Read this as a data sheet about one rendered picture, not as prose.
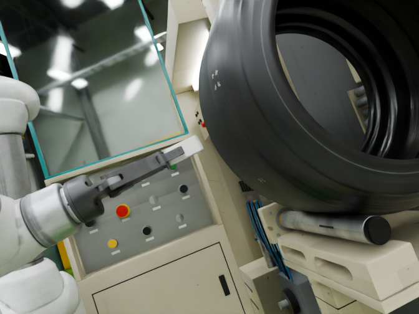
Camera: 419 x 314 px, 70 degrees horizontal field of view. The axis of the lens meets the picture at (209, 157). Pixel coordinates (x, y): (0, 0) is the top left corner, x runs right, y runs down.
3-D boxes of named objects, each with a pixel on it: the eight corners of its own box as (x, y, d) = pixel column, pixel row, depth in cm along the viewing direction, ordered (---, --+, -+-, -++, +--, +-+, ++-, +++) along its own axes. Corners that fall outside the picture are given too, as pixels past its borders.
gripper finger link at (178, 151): (154, 159, 52) (154, 156, 49) (180, 146, 53) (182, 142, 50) (158, 166, 52) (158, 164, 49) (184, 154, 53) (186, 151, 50)
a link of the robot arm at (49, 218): (35, 196, 52) (69, 180, 54) (58, 243, 52) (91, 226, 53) (12, 195, 43) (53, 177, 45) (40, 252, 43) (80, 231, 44)
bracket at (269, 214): (269, 243, 81) (256, 209, 82) (386, 192, 89) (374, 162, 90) (274, 245, 78) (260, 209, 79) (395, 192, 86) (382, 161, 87)
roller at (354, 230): (294, 226, 80) (279, 228, 80) (292, 209, 81) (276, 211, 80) (395, 243, 46) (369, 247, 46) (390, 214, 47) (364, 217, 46)
